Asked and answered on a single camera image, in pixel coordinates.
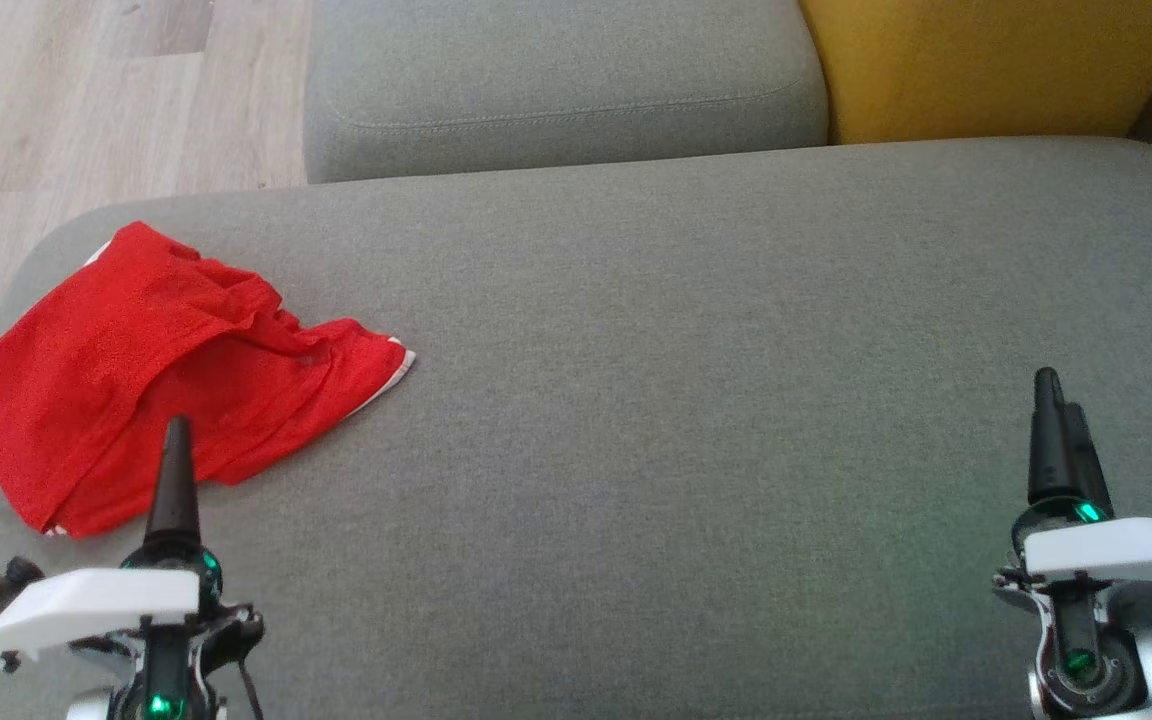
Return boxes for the large grey sofa seat cushion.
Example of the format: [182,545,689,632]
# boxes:
[0,137,1152,720]

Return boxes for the small grey sofa seat cushion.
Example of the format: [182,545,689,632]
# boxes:
[303,0,830,184]

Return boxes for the red Bulls shorts white stripes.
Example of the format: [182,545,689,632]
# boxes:
[46,245,417,541]

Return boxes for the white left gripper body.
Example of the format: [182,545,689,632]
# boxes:
[0,545,267,720]

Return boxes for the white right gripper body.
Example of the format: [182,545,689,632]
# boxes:
[994,503,1152,720]

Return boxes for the big yellow sofa back cushion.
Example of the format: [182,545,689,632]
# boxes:
[798,0,1152,146]

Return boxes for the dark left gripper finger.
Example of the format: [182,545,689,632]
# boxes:
[143,415,202,549]

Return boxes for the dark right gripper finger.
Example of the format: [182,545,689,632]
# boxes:
[1028,367,1072,506]
[1064,404,1113,519]

